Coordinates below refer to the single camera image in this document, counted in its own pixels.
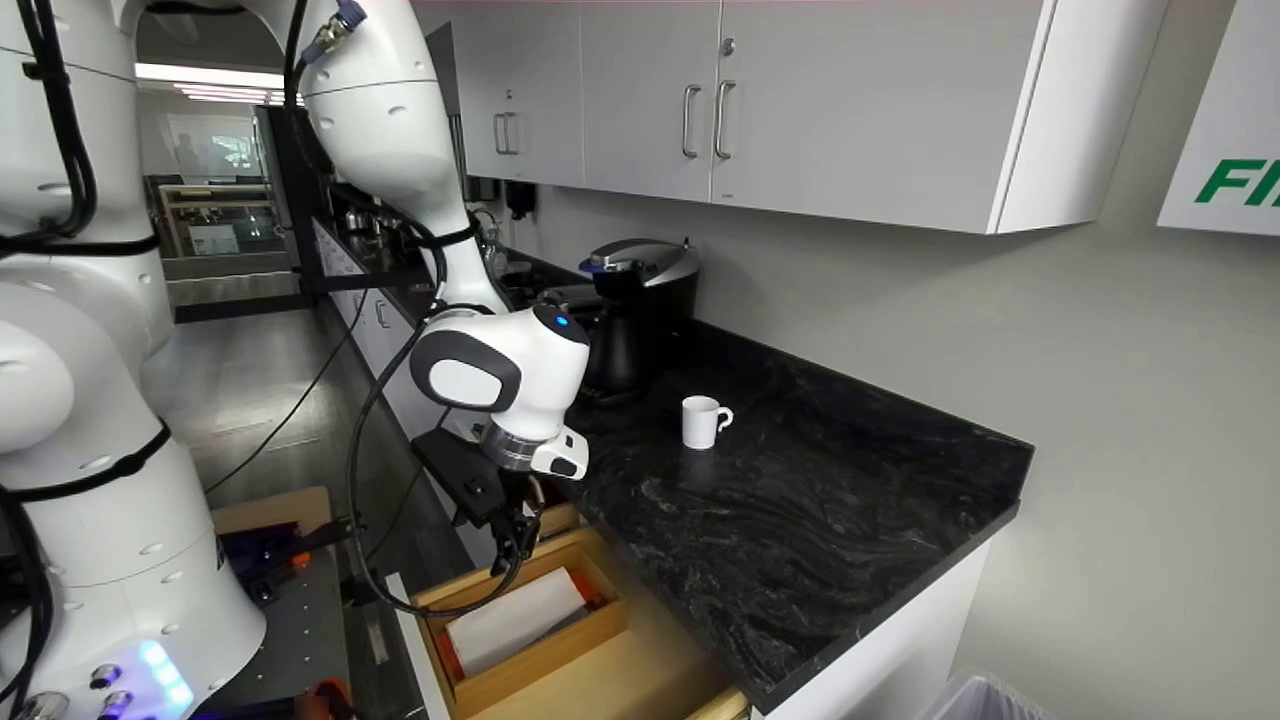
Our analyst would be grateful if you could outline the white mug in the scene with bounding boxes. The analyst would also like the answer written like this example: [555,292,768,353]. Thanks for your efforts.
[682,393,741,456]

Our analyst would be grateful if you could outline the black floor cable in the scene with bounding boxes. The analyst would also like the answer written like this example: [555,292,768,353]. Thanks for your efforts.
[198,285,381,501]

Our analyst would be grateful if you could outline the grey work table with tools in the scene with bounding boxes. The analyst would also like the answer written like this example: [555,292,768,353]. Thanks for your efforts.
[207,483,397,720]

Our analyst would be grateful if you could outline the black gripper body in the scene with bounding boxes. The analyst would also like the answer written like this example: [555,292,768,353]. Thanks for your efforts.
[412,427,546,534]

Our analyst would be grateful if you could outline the black lab equipment cluster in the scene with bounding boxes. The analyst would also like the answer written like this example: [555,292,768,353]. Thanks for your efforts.
[307,175,454,297]

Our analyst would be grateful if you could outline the silver cabinet door handle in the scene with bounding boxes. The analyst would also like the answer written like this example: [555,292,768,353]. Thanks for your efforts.
[490,108,526,161]
[676,80,706,165]
[708,78,741,165]

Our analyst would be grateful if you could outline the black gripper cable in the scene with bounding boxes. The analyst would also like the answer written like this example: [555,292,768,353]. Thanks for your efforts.
[345,314,541,620]

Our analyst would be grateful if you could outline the wooden box orange lining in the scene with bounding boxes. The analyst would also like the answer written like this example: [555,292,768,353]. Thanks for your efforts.
[412,528,632,720]

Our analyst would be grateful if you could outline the white base cabinet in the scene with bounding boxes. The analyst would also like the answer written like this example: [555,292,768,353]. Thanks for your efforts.
[311,224,1000,720]

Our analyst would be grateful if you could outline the large wooden drawer white front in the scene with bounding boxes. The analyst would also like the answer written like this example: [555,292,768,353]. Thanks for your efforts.
[381,523,751,720]

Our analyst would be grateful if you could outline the white paper sheet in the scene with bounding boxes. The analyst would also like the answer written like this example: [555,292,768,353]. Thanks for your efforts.
[446,569,591,681]

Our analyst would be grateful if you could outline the white sign green letters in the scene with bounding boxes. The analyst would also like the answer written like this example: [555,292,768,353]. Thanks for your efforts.
[1152,0,1280,246]

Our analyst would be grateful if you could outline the white trash bin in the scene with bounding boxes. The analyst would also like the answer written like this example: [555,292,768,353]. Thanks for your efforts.
[926,671,1052,720]

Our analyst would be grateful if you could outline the black coffee maker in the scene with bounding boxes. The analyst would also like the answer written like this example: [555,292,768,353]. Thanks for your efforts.
[578,235,706,396]

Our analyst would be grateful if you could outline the white wall cabinet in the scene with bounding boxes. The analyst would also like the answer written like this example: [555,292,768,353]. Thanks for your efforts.
[412,0,1174,240]

